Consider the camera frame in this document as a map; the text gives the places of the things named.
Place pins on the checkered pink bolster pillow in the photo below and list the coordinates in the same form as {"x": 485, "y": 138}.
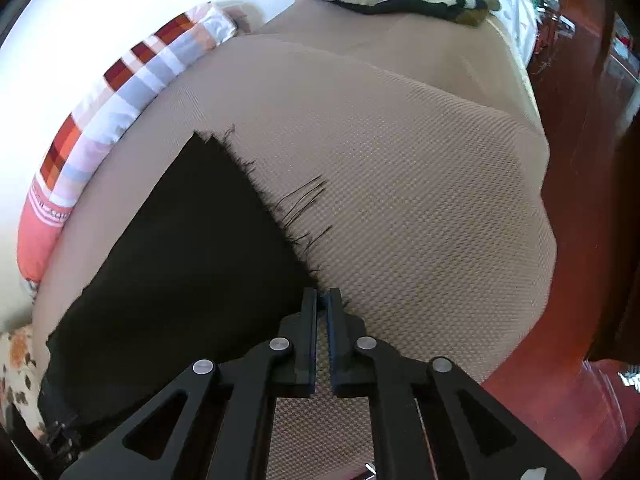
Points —
{"x": 125, "y": 90}

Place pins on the black pants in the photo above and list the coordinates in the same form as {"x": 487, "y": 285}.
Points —
{"x": 175, "y": 260}

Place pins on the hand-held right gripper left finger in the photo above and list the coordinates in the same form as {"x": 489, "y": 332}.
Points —
{"x": 299, "y": 355}

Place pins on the floral pillow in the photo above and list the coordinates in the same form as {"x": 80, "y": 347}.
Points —
{"x": 20, "y": 360}

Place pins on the dark wooden cabinet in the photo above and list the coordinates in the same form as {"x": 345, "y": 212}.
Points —
{"x": 615, "y": 160}

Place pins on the beige bed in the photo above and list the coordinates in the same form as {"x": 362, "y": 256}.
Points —
{"x": 400, "y": 185}

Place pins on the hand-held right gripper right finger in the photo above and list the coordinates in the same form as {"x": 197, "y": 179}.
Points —
{"x": 345, "y": 355}

